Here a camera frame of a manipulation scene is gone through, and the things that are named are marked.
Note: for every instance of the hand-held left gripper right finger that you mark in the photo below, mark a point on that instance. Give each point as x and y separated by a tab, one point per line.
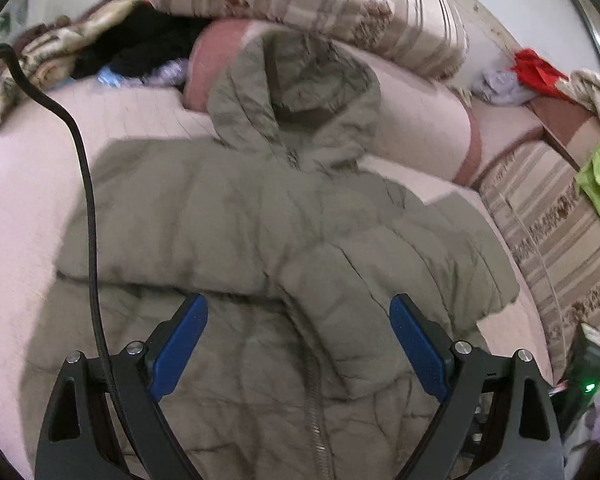
417	345

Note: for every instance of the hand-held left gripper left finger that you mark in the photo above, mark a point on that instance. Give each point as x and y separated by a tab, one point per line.
180	345

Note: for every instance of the olive green puffer jacket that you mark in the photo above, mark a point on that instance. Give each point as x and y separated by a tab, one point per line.
230	220

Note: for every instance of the black clothes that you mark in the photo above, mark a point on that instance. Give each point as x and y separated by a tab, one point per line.
145	40

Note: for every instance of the striped floral sofa cushion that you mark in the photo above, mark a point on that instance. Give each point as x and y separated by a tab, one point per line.
555	240

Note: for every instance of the pink quilted bed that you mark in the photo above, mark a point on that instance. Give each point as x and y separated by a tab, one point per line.
25	185

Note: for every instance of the pink bolster pillow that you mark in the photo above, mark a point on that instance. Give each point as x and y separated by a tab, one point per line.
420	110

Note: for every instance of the white knitted cloth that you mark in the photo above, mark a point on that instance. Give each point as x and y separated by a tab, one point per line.
597	95

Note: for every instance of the grey cloth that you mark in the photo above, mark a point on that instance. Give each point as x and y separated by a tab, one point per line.
502	87

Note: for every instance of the clear plastic bottle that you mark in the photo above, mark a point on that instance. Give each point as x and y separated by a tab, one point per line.
167	72

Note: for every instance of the blue plastic bag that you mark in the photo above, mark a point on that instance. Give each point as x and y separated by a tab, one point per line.
111	78

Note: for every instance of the red cloth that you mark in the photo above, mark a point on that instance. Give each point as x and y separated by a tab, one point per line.
535	72

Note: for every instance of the brown patterned blanket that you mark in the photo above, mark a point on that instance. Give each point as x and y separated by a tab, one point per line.
50	55

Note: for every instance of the striped beige cushion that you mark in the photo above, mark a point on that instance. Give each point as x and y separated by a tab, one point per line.
330	0

